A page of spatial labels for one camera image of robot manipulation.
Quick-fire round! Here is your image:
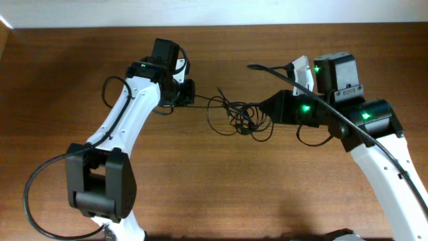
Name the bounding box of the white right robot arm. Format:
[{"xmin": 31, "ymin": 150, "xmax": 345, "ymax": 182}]
[{"xmin": 250, "ymin": 52, "xmax": 427, "ymax": 240}]

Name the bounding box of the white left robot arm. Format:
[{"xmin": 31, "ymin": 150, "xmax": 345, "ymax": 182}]
[{"xmin": 66, "ymin": 38, "xmax": 195, "ymax": 240}]

